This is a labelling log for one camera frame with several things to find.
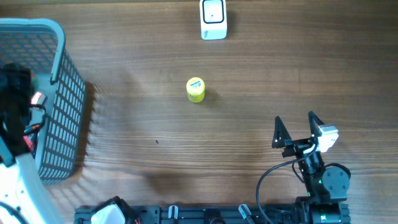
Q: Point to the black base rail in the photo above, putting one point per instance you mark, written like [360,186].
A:
[217,214]

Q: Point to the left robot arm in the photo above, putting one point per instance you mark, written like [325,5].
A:
[23,196]

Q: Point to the white barcode scanner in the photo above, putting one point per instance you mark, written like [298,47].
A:
[213,19]

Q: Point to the grey plastic mesh basket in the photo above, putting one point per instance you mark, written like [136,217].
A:
[40,45]

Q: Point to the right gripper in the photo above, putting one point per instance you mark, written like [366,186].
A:
[296,145]

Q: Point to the yellow cylindrical bottle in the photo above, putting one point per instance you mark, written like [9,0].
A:
[195,88]

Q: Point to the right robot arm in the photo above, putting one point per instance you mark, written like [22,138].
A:
[326,184]

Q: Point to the red white small carton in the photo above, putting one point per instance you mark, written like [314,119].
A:
[38,98]

